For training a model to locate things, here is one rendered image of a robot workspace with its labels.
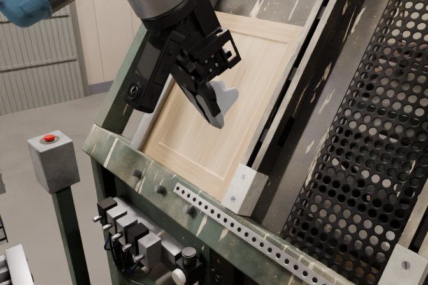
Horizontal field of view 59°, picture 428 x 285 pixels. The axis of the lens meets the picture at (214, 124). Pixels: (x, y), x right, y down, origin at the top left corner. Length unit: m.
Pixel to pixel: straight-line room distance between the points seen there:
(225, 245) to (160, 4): 0.74
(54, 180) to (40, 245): 1.04
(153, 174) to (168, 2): 0.88
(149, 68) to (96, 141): 1.07
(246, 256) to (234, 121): 0.40
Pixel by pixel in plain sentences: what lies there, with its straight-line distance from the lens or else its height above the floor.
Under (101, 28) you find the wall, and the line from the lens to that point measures 4.33.
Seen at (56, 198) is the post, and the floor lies 0.70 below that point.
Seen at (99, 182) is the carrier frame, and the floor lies 0.67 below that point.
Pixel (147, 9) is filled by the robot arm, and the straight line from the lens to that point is 0.46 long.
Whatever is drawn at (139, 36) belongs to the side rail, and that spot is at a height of 1.23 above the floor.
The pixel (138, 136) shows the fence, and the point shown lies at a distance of 1.38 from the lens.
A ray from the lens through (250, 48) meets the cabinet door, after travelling 1.22.
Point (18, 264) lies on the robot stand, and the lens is 0.89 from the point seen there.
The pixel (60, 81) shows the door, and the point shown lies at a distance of 4.28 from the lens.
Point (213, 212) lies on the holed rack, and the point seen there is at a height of 0.89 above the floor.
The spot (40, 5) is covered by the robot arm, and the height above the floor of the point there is 1.52.
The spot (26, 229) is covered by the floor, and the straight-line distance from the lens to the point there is 2.61.
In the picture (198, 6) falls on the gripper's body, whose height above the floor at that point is 1.50.
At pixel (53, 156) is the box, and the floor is 0.90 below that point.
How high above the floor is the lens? 1.58
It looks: 26 degrees down
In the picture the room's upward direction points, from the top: straight up
